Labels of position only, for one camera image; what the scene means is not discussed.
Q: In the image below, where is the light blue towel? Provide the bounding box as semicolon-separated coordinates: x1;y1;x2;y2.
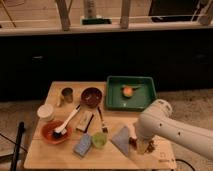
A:
111;126;130;156

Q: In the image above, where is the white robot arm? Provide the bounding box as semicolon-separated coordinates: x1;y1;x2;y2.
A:
134;99;213;161

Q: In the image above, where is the purple bowl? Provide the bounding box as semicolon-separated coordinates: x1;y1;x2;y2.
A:
81;87;102;108

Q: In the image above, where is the orange bowl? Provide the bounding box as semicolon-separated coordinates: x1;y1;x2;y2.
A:
40;120;72;145

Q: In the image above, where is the brown dried scraps pile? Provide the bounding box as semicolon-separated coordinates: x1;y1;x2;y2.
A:
129;137;155;154

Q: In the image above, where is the metal fork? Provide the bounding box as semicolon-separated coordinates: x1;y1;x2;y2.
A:
98;107;108;133

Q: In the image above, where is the green small cup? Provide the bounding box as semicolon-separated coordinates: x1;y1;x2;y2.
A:
92;132;107;149

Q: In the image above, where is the green plastic tray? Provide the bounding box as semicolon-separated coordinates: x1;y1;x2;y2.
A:
105;76;156;111

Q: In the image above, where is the orange fruit with leaf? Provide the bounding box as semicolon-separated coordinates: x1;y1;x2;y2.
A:
122;85;140;98

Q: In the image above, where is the blue sponge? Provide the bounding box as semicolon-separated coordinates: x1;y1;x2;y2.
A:
73;133;92;157

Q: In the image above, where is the metal cup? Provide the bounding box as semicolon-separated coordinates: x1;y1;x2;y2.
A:
61;87;73;103

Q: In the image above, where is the white lidded cup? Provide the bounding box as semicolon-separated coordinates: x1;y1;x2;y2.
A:
37;104;54;122

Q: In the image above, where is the black pole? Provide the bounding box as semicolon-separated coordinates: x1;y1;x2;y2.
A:
10;122;25;171

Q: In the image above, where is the green base stand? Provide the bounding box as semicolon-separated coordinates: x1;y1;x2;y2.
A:
82;18;111;25

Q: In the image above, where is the black cable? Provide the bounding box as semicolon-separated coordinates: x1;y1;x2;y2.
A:
174;158;198;171

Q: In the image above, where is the white handled brush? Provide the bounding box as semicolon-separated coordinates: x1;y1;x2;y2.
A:
53;106;80;139

